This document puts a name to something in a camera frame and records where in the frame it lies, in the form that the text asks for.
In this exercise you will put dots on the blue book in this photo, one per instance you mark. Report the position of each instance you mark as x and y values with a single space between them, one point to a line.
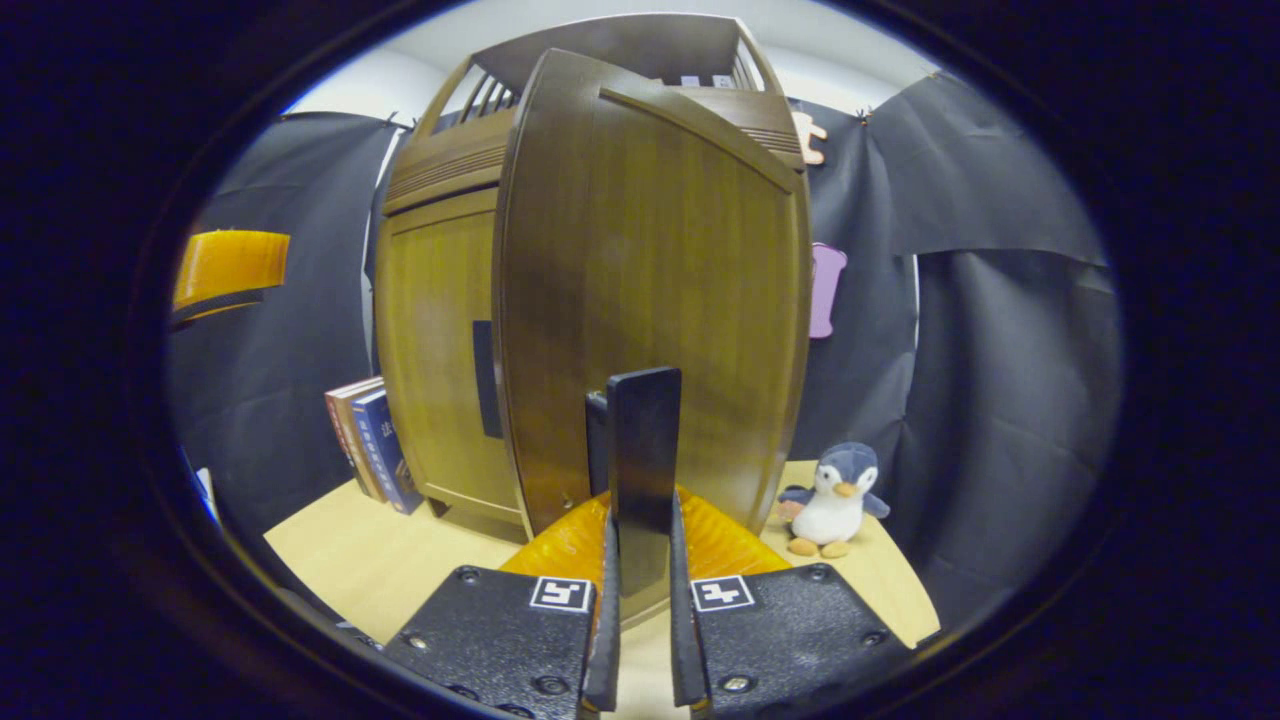
385 450

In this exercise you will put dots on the black backdrop cloth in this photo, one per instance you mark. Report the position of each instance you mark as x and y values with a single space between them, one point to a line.
1000 400

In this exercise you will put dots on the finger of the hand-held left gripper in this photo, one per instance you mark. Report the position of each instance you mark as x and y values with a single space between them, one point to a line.
225 262

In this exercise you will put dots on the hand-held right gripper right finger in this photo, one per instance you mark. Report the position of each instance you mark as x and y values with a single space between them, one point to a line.
682 650

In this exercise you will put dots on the wooden cabinet door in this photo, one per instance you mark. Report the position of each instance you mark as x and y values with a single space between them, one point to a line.
430 350
650 260

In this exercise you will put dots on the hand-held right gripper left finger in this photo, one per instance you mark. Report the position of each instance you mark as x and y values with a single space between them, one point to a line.
603 650

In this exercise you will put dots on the wooden double-door shoe cabinet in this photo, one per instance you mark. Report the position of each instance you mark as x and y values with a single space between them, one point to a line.
440 160

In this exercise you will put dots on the penguin plush toy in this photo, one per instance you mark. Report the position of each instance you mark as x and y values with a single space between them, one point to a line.
835 500

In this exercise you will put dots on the red book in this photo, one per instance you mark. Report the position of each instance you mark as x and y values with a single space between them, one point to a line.
335 410

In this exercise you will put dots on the brown book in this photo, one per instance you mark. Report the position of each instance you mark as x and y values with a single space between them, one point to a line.
358 440

